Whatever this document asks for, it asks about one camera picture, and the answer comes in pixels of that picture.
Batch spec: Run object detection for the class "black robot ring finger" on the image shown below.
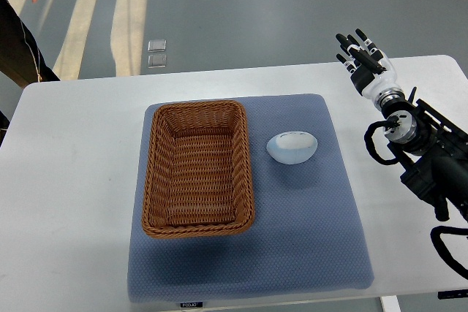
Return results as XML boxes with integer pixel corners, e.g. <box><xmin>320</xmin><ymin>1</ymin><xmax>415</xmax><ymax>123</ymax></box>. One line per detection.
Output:
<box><xmin>354</xmin><ymin>36</ymin><xmax>369</xmax><ymax>53</ymax></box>

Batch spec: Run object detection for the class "upper metal floor plate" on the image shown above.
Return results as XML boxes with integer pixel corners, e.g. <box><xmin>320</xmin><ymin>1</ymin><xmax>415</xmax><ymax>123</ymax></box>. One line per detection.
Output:
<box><xmin>148</xmin><ymin>39</ymin><xmax>167</xmax><ymax>53</ymax></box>

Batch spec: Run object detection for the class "white table leg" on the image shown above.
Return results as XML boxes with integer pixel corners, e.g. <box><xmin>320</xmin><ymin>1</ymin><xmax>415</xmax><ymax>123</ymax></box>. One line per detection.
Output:
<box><xmin>380</xmin><ymin>295</ymin><xmax>401</xmax><ymax>312</ymax></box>

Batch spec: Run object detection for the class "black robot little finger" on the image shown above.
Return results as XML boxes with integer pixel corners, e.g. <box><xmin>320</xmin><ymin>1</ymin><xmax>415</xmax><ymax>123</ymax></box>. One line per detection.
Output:
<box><xmin>355</xmin><ymin>28</ymin><xmax>383</xmax><ymax>60</ymax></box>

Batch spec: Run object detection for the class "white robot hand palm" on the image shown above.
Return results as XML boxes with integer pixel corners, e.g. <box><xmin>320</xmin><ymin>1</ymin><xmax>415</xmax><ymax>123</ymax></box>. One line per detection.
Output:
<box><xmin>351</xmin><ymin>55</ymin><xmax>403</xmax><ymax>102</ymax></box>

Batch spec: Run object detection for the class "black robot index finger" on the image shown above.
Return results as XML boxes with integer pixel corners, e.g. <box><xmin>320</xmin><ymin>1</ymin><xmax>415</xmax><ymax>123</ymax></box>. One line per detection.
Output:
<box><xmin>336</xmin><ymin>53</ymin><xmax>357</xmax><ymax>73</ymax></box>

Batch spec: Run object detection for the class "black table control panel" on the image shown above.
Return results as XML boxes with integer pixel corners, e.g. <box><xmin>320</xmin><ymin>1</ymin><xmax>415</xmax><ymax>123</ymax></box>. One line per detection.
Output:
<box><xmin>437</xmin><ymin>289</ymin><xmax>468</xmax><ymax>300</ymax></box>

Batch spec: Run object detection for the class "lower metal floor plate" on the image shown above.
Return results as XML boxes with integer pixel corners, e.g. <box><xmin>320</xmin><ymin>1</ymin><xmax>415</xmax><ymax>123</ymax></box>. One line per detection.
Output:
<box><xmin>148</xmin><ymin>53</ymin><xmax>167</xmax><ymax>68</ymax></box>

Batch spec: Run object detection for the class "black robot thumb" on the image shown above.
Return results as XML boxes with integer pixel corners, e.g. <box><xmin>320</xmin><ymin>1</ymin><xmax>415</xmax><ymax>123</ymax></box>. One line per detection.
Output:
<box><xmin>352</xmin><ymin>48</ymin><xmax>386</xmax><ymax>74</ymax></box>

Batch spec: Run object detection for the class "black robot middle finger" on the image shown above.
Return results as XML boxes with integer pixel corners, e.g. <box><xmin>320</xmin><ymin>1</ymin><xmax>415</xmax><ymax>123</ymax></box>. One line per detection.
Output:
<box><xmin>336</xmin><ymin>34</ymin><xmax>355</xmax><ymax>58</ymax></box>

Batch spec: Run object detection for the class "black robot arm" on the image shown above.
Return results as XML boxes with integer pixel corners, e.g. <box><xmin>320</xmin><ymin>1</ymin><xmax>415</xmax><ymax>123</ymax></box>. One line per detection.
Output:
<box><xmin>336</xmin><ymin>29</ymin><xmax>467</xmax><ymax>221</ymax></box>

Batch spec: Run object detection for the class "metal floor plate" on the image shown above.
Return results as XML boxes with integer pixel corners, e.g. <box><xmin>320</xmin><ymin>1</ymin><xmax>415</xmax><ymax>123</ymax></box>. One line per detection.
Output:
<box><xmin>148</xmin><ymin>39</ymin><xmax>167</xmax><ymax>53</ymax></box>
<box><xmin>148</xmin><ymin>53</ymin><xmax>167</xmax><ymax>68</ymax></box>

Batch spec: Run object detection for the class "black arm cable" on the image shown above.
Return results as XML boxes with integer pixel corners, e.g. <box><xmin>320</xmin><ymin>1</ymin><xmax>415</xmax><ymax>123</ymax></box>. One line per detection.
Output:
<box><xmin>363</xmin><ymin>119</ymin><xmax>400</xmax><ymax>165</ymax></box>

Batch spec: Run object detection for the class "brown wicker basket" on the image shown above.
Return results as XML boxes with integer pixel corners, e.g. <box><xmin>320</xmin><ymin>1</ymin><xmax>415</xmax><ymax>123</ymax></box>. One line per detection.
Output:
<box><xmin>141</xmin><ymin>100</ymin><xmax>255</xmax><ymax>239</ymax></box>

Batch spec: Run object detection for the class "person in black clothing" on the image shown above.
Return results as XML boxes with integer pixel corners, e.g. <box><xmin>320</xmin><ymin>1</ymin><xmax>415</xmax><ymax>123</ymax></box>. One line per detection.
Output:
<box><xmin>0</xmin><ymin>0</ymin><xmax>61</xmax><ymax>134</ymax></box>

